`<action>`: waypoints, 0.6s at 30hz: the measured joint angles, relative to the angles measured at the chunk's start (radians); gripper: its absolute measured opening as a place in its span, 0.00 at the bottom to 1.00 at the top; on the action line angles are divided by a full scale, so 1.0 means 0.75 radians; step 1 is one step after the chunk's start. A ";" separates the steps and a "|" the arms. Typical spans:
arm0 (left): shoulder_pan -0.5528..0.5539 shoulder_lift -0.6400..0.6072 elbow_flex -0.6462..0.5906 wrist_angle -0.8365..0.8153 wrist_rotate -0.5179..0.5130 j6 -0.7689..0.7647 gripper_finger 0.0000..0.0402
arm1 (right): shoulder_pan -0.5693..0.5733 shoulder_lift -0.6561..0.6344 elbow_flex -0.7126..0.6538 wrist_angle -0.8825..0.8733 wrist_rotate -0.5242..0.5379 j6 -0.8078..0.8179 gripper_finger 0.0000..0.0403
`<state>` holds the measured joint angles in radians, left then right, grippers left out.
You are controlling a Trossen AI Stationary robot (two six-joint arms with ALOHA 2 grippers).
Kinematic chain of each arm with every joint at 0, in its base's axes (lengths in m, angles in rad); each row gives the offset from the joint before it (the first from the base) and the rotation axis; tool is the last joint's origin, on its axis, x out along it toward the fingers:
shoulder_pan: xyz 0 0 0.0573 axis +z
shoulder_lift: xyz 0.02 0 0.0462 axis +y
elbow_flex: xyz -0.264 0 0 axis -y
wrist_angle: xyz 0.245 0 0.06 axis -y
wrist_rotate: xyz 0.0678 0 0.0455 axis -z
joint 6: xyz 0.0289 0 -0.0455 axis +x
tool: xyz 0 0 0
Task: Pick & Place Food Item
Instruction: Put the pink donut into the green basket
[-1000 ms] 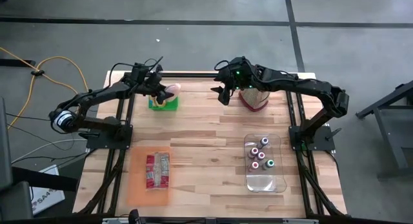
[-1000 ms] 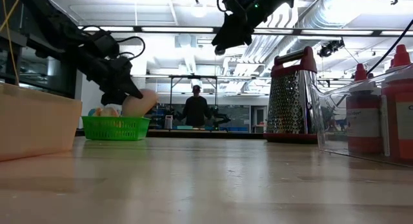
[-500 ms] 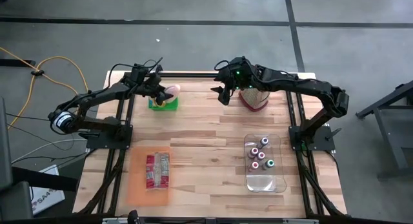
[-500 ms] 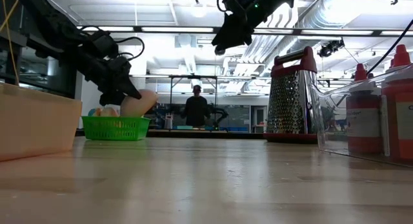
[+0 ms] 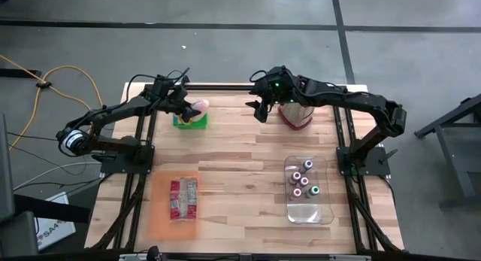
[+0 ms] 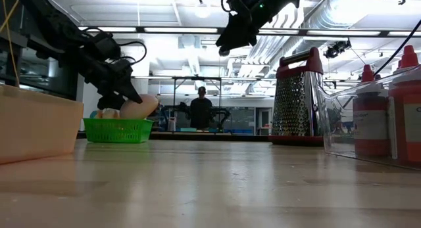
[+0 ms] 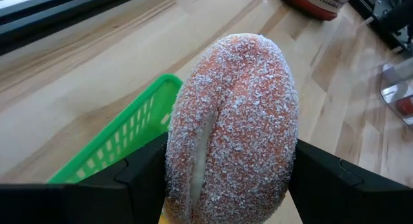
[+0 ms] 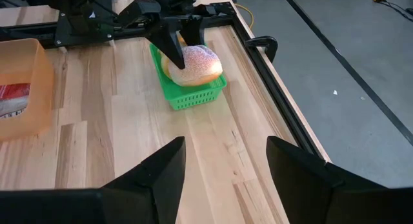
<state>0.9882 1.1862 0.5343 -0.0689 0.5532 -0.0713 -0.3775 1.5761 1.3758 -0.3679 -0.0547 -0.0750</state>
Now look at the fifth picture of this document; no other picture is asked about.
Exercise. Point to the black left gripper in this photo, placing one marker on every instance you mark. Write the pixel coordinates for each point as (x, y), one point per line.
(169, 95)

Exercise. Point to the black metal table frame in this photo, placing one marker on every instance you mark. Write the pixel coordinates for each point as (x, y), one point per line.
(225, 88)

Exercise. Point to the orange translucent plastic bin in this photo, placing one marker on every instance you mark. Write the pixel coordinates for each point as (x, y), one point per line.
(158, 223)

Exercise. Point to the clear plastic tray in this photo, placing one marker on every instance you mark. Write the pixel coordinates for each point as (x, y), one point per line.
(308, 212)

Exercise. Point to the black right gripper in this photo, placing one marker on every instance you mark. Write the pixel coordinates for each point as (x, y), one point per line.
(276, 88)

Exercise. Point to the green plastic basket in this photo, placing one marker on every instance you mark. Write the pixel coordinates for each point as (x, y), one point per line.
(195, 122)

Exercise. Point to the black equipment cart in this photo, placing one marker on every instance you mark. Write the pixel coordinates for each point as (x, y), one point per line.
(19, 234)

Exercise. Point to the metal box grater red trim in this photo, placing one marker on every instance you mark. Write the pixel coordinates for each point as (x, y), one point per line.
(298, 116)

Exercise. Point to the silver metal bracket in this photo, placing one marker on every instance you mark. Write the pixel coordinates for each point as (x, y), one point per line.
(349, 258)
(135, 257)

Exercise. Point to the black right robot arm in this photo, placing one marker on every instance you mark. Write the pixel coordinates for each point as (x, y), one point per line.
(357, 103)

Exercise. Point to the black metal stand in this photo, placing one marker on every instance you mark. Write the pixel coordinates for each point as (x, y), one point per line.
(451, 140)

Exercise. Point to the white labelled box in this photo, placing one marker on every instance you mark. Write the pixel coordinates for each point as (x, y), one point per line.
(54, 227)

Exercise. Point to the black rounded device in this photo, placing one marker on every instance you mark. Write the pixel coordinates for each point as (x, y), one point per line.
(153, 253)

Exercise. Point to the red snack bag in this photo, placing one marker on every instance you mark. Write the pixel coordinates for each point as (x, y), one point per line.
(184, 199)

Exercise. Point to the green food colouring bottle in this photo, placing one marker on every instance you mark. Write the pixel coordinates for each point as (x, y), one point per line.
(312, 191)

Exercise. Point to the purple food colouring bottle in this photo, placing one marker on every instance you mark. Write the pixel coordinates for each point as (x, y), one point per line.
(307, 164)

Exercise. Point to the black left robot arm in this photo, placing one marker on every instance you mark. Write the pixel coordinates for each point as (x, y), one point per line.
(109, 118)

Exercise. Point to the pink sugared toy bread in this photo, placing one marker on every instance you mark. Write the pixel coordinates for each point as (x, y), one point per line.
(201, 106)

